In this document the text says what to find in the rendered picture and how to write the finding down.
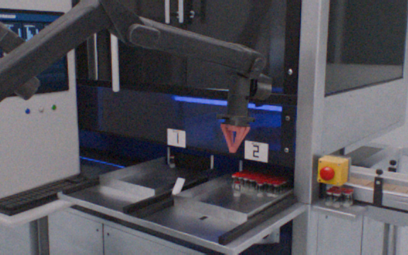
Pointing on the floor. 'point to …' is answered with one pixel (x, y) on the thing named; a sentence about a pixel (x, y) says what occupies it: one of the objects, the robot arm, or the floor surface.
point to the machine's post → (309, 122)
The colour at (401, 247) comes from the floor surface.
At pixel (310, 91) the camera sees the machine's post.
